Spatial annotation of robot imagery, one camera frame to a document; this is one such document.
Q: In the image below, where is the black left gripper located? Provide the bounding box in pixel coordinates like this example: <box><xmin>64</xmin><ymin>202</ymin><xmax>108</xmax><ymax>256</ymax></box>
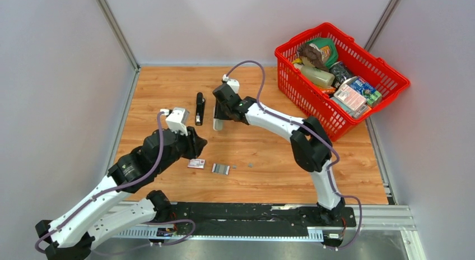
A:
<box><xmin>156</xmin><ymin>126</ymin><xmax>209</xmax><ymax>174</ymax></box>

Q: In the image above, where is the white red staple box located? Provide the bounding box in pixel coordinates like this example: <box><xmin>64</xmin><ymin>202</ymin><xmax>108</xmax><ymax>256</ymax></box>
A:
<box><xmin>187</xmin><ymin>159</ymin><xmax>206</xmax><ymax>169</ymax></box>

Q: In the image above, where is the grey white stapler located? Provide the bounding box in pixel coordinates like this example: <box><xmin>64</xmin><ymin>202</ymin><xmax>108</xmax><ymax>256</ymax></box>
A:
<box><xmin>213</xmin><ymin>106</ymin><xmax>223</xmax><ymax>131</ymax></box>

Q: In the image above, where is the black stapler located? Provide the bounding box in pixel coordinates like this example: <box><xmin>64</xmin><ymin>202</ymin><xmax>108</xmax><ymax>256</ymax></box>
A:
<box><xmin>195</xmin><ymin>92</ymin><xmax>206</xmax><ymax>126</ymax></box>

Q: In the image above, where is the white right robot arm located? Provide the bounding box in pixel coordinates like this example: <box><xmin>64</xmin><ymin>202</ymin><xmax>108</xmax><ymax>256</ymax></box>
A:
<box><xmin>213</xmin><ymin>83</ymin><xmax>345</xmax><ymax>226</ymax></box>

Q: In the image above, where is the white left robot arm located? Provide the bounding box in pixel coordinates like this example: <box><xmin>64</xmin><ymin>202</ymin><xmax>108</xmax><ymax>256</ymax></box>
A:
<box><xmin>35</xmin><ymin>127</ymin><xmax>207</xmax><ymax>259</ymax></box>

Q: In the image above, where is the pale plastic bottle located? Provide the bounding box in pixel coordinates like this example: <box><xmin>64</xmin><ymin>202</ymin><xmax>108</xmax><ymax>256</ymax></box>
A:
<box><xmin>293</xmin><ymin>63</ymin><xmax>334</xmax><ymax>88</ymax></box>

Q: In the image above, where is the red plastic basket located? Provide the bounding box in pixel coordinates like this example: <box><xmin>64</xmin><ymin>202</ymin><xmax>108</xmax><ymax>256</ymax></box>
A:
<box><xmin>274</xmin><ymin>22</ymin><xmax>411</xmax><ymax>142</ymax></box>

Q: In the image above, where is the green brown snack bag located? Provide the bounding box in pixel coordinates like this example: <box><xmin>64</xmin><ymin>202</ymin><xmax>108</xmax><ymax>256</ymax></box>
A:
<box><xmin>297</xmin><ymin>38</ymin><xmax>339</xmax><ymax>72</ymax></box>

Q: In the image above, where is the dark foil packet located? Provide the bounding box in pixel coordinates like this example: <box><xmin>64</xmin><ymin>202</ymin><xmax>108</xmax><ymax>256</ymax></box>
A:
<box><xmin>329</xmin><ymin>61</ymin><xmax>355</xmax><ymax>84</ymax></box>

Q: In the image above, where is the pink packaged item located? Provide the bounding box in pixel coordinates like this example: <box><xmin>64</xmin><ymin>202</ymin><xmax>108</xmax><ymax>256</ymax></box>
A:
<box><xmin>333</xmin><ymin>84</ymin><xmax>368</xmax><ymax>114</ymax></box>

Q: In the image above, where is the blue green packaged item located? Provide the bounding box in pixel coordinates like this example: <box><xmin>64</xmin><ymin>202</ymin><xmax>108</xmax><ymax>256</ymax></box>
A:
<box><xmin>348</xmin><ymin>76</ymin><xmax>383</xmax><ymax>108</ymax></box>

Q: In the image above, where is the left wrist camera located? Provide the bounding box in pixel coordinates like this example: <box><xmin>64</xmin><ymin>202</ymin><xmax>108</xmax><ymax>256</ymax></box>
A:
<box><xmin>160</xmin><ymin>107</ymin><xmax>189</xmax><ymax>136</ymax></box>

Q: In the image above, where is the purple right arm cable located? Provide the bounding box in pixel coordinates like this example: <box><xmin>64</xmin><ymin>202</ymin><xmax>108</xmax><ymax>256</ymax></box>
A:
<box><xmin>224</xmin><ymin>60</ymin><xmax>364</xmax><ymax>250</ymax></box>

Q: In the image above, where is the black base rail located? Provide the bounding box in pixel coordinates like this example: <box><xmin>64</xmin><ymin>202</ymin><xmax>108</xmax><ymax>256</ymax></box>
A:
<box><xmin>159</xmin><ymin>202</ymin><xmax>357</xmax><ymax>238</ymax></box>

